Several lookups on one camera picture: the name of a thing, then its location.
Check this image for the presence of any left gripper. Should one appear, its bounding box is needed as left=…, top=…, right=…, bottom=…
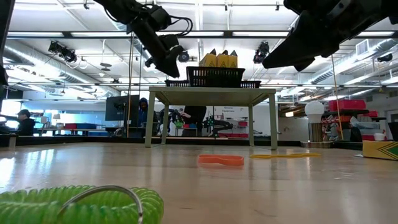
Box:
left=127, top=21, right=185, bottom=79

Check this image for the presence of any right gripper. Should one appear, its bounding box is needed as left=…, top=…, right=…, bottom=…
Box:
left=262, top=0, right=389, bottom=72

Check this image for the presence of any black plastic slotted basket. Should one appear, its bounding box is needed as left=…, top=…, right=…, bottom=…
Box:
left=239, top=80, right=262, bottom=89
left=185, top=66, right=246, bottom=88
left=164, top=79, right=190, bottom=88

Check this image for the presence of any green coil keychain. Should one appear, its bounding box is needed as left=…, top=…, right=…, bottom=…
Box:
left=0, top=184, right=165, bottom=224

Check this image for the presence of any black ceiling spotlight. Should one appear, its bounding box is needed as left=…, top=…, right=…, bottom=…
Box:
left=252, top=40, right=271, bottom=65
left=47, top=40, right=78, bottom=64

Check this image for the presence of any green perforated metal riser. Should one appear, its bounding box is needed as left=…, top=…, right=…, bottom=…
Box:
left=144, top=86, right=279, bottom=151

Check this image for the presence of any person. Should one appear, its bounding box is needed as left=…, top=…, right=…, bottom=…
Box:
left=0, top=108, right=36, bottom=136
left=137, top=97, right=159, bottom=138
left=181, top=105, right=208, bottom=138

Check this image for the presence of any white bulb table lamp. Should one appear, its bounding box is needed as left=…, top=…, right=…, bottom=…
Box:
left=299, top=100, right=334, bottom=149

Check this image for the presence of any black computer monitor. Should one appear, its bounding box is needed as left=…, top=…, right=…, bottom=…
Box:
left=104, top=95, right=141, bottom=122

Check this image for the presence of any red storage bin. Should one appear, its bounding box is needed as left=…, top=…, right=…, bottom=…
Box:
left=328, top=99, right=367, bottom=113

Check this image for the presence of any red bin shelf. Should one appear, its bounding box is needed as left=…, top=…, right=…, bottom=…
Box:
left=214, top=119, right=249, bottom=138

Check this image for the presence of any dark storage shelf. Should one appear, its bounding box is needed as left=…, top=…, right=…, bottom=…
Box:
left=323, top=108, right=384, bottom=142

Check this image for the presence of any orange rubber band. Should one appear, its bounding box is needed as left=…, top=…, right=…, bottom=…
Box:
left=197, top=154, right=245, bottom=167

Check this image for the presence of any yellow rubber band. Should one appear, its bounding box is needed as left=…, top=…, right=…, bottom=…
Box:
left=249, top=152, right=322, bottom=160

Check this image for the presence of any black overhead camera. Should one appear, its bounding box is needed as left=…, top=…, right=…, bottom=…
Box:
left=178, top=49, right=191, bottom=63

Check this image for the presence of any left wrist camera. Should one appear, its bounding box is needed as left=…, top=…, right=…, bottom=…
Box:
left=159, top=33, right=181, bottom=52

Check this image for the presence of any black overhead frame bar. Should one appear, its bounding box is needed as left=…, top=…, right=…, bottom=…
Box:
left=6, top=29, right=398, bottom=40

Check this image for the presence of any black ceiling camera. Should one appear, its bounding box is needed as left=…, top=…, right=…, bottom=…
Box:
left=376, top=52, right=394, bottom=63

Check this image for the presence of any black aluminium table frame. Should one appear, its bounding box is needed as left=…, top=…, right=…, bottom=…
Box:
left=0, top=134, right=364, bottom=148

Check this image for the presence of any yellow hanging cable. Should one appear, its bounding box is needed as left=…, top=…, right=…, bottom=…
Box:
left=330, top=54, right=345, bottom=141

